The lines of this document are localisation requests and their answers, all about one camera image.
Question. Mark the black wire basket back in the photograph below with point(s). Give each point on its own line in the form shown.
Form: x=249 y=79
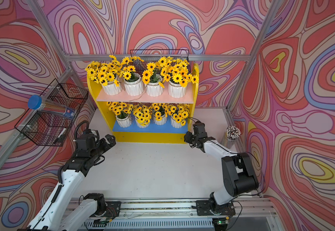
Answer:
x=154 y=55

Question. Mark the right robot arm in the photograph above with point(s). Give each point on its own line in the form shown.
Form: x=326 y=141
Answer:
x=238 y=173

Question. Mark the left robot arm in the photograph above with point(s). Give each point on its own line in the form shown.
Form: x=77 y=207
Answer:
x=50 y=217

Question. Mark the metal base rail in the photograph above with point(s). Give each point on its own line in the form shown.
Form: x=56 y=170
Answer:
x=195 y=214

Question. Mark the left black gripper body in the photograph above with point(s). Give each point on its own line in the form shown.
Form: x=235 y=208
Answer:
x=98 y=151

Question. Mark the clear cup of pencils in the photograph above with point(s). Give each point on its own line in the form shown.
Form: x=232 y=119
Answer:
x=230 y=136

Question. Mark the black wire basket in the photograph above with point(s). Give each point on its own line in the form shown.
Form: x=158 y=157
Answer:
x=43 y=128
x=154 y=55

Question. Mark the yellow wooden shelf unit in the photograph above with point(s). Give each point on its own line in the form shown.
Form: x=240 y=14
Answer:
x=153 y=133

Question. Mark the black marker in basket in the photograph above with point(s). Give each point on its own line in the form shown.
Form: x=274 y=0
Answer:
x=60 y=137

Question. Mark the clear tube blue cap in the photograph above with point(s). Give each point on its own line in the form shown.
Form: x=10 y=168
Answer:
x=38 y=103

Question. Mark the shelf sunflower pot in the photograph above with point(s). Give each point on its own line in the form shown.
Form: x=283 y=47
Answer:
x=143 y=116
x=122 y=113
x=178 y=114
x=132 y=80
x=178 y=74
x=152 y=80
x=106 y=75
x=159 y=111

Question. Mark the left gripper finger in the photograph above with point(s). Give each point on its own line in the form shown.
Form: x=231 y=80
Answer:
x=106 y=140
x=113 y=142

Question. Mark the black wire basket left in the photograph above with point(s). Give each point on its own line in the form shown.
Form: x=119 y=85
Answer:
x=43 y=128

